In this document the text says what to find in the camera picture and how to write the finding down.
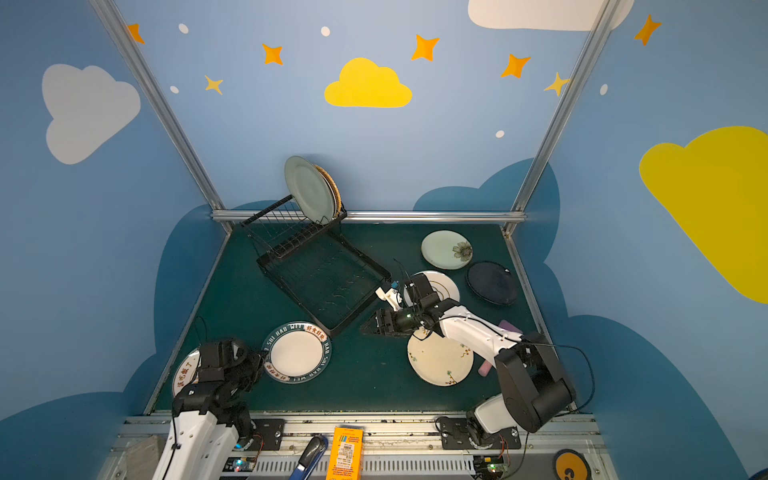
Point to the sunburst plate at left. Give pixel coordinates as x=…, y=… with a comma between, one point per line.
x=186, y=372

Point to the pale green floral plate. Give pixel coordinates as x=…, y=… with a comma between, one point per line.
x=447, y=250

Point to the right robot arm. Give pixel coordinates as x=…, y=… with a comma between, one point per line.
x=534, y=386

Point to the dark navy plate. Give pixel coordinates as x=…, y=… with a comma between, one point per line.
x=493, y=283

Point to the cream floral plate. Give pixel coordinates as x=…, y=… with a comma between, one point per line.
x=437, y=360

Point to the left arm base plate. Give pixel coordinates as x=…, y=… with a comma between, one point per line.
x=267, y=434

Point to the blue black handled tool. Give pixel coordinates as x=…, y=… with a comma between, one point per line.
x=310, y=457

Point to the large plain green plate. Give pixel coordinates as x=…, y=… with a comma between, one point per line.
x=310, y=190

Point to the white plate green lettered rim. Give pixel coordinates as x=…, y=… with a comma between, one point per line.
x=296, y=352

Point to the yellow woven wicker plate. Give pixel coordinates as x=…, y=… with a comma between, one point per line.
x=334, y=190

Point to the black wire dish rack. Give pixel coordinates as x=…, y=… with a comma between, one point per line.
x=314, y=264

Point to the yellow black tape roll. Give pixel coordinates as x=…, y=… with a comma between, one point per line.
x=569, y=464

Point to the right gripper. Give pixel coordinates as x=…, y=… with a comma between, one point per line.
x=384, y=321

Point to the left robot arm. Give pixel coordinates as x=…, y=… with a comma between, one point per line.
x=210, y=418

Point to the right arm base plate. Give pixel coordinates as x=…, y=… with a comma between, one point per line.
x=466, y=434

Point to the orange yellow box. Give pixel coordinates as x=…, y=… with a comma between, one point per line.
x=345, y=461

